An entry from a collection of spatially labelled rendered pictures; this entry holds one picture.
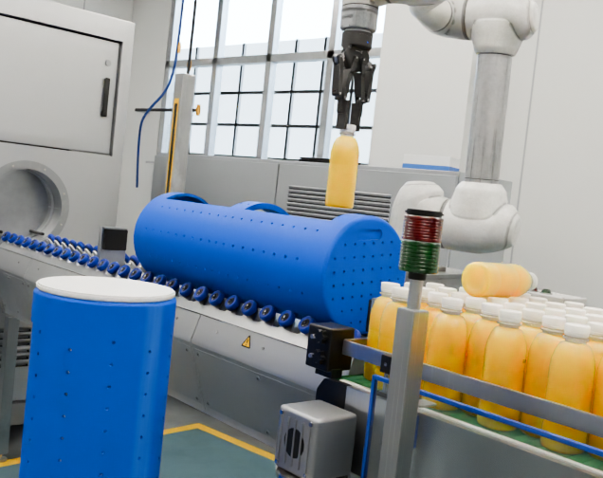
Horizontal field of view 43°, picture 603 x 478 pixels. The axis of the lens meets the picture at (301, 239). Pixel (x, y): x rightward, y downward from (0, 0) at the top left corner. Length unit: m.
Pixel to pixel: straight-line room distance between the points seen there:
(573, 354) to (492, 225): 1.03
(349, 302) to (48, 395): 0.69
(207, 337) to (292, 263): 0.41
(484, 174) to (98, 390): 1.30
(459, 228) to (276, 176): 1.91
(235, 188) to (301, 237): 2.48
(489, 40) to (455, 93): 2.29
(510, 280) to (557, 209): 2.98
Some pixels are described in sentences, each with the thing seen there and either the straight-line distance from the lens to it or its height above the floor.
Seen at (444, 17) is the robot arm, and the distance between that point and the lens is 2.33.
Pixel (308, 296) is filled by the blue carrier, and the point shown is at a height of 1.03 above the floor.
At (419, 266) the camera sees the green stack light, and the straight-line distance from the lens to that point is 1.21.
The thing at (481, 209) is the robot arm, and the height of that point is 1.28.
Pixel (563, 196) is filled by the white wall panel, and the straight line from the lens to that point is 4.55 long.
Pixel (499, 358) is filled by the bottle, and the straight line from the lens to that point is 1.36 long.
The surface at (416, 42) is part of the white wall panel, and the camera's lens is 4.83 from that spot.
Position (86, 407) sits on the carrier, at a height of 0.82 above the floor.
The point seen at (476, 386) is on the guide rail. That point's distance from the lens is 1.37.
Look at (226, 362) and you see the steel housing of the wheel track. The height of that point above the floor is 0.81.
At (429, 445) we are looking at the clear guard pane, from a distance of 1.37.
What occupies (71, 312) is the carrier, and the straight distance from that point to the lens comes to 1.50.
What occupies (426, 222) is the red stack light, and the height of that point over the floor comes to 1.24.
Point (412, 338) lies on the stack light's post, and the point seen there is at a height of 1.06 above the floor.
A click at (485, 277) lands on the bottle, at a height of 1.14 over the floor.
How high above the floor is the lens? 1.26
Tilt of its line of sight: 3 degrees down
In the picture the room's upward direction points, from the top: 6 degrees clockwise
